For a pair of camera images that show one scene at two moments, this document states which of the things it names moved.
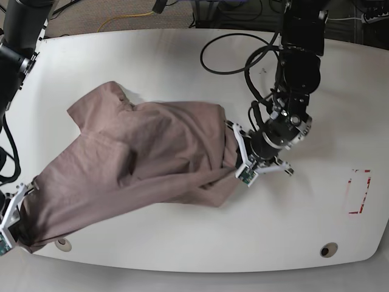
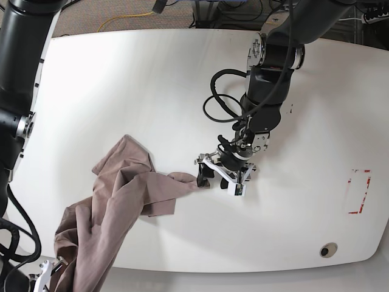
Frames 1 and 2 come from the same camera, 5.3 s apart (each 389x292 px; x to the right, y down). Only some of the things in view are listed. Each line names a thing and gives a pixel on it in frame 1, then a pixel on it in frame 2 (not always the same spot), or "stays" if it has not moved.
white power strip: x=364 y=19 stays
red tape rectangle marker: x=349 y=182 stays
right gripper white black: x=258 y=155 → x=236 y=179
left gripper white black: x=10 y=225 → x=48 y=269
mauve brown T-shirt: x=174 y=151 → x=91 y=233
